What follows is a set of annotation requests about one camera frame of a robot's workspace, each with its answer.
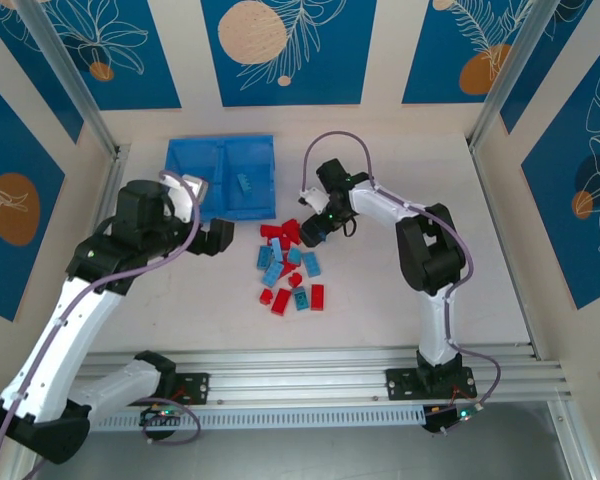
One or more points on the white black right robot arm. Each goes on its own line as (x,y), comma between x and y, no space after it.
(432,320)

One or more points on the aluminium frame post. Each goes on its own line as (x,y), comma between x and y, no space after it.
(520,70)
(65,70)

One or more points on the blue floral wall poster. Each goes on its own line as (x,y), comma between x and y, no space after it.
(10,150)
(330,55)
(572,60)
(145,50)
(555,210)
(40,97)
(430,55)

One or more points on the blue slope lego brick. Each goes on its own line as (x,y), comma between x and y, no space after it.
(301,299)

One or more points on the blue two-compartment plastic container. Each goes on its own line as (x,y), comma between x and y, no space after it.
(195,165)

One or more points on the aluminium side rail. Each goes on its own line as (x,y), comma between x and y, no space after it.
(116,180)
(510,250)

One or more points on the small controller circuit board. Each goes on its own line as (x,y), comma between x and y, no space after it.
(162,414)
(452,416)

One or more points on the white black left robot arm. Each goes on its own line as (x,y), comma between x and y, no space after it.
(55,350)

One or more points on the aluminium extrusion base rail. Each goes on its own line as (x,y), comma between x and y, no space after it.
(300,380)

